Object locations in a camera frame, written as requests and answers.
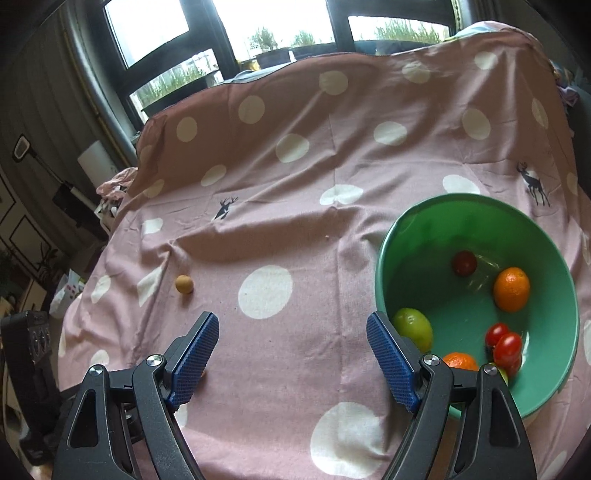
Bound small orange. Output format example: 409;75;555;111
442;352;480;372

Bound colourful cloth pile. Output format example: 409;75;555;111
551;65;581;110

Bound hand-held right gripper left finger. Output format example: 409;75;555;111
52;311;221;480

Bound pink cloth pile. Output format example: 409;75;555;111
95;167;139;199

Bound green bowl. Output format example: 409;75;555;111
375;193;580;421

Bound light blue cloth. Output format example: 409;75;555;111
443;21;522;42

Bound white cylinder lamp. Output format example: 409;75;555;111
77;140;116;188

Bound pink polka dot blanket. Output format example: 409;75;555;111
58;21;591;480

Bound black framed window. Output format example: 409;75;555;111
60;0;467;134

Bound large orange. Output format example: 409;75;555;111
493;267;531;313

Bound long dark planter trough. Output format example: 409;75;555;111
139;69;221;116

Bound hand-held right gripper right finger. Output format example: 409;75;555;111
366;311;539;480

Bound printed paper bag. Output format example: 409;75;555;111
50;272;86;319

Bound dark houseplant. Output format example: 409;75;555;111
31;244;66;283

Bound potted plant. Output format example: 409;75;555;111
249;27;297;70

